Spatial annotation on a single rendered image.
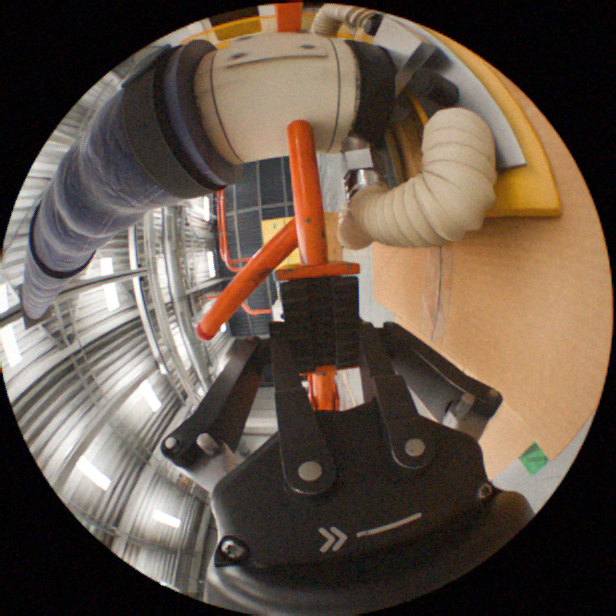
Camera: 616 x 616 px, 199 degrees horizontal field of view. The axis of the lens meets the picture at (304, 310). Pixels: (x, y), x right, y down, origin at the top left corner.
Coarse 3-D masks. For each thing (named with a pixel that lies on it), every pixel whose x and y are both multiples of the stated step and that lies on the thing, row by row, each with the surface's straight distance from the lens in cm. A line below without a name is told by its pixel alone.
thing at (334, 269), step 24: (288, 264) 19; (336, 264) 12; (288, 288) 11; (312, 288) 12; (336, 288) 11; (288, 312) 11; (312, 312) 12; (336, 312) 12; (288, 336) 12; (312, 336) 12; (336, 336) 12; (312, 360) 13; (336, 360) 13
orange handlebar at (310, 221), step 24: (288, 24) 24; (288, 144) 17; (312, 144) 16; (312, 168) 15; (312, 192) 14; (312, 216) 13; (312, 240) 13; (312, 264) 13; (312, 384) 23; (336, 384) 21; (336, 408) 20
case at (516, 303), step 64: (576, 192) 16; (384, 256) 33; (448, 256) 20; (512, 256) 16; (576, 256) 15; (448, 320) 21; (512, 320) 16; (576, 320) 15; (512, 384) 17; (576, 384) 16
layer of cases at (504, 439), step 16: (400, 320) 109; (416, 336) 96; (432, 416) 97; (496, 416) 71; (512, 416) 67; (496, 432) 73; (512, 432) 69; (496, 448) 75; (512, 448) 72; (496, 464) 78
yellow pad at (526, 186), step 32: (416, 32) 25; (448, 64) 20; (480, 64) 19; (416, 96) 22; (448, 96) 17; (480, 96) 16; (512, 96) 16; (512, 128) 15; (512, 160) 14; (544, 160) 14; (512, 192) 14; (544, 192) 13
